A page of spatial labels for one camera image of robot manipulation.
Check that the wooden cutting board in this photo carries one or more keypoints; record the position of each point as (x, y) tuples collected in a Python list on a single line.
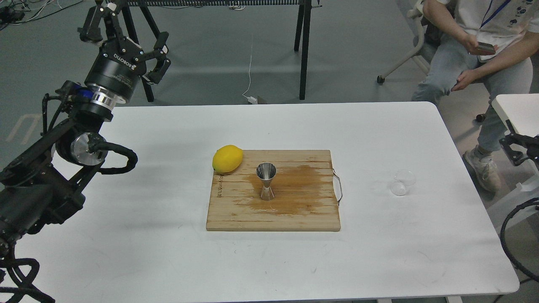
[(303, 187)]

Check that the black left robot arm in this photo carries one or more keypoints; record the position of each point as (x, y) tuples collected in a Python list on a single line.
[(44, 185)]

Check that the small clear glass cup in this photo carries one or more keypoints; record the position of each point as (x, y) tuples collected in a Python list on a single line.
[(402, 182)]

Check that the black metal frame table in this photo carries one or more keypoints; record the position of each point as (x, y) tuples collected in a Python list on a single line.
[(207, 39)]

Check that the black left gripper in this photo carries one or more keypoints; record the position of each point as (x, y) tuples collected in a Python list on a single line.
[(113, 68)]

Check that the seated person white shirt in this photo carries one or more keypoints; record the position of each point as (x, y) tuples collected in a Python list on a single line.
[(511, 26)]

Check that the smartphone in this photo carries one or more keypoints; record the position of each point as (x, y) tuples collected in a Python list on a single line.
[(486, 49)]

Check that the yellow lemon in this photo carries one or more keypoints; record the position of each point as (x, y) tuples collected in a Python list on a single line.
[(227, 159)]

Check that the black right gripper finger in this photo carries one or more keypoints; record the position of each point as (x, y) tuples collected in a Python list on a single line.
[(519, 148)]

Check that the white office chair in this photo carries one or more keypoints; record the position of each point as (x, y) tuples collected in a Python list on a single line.
[(413, 45)]

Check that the steel double jigger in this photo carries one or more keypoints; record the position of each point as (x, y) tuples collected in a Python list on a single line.
[(266, 172)]

